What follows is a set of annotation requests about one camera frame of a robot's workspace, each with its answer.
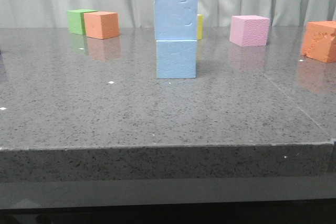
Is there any smooth light blue foam cube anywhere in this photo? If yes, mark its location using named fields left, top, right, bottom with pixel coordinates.
left=156, top=40, right=197, bottom=79

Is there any textured light blue foam cube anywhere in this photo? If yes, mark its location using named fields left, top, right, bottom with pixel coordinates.
left=154, top=0, right=198, bottom=40

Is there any yellow foam cube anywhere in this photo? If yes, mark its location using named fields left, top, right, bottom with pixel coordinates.
left=197, top=14, right=203, bottom=40

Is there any light pink foam cube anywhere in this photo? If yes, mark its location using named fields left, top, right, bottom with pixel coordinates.
left=229, top=15, right=270, bottom=47

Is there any green foam cube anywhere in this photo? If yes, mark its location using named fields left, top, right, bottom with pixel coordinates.
left=67, top=9, right=96, bottom=35

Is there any damaged orange foam cube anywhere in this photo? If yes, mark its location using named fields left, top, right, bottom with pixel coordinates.
left=301, top=20, right=335, bottom=63

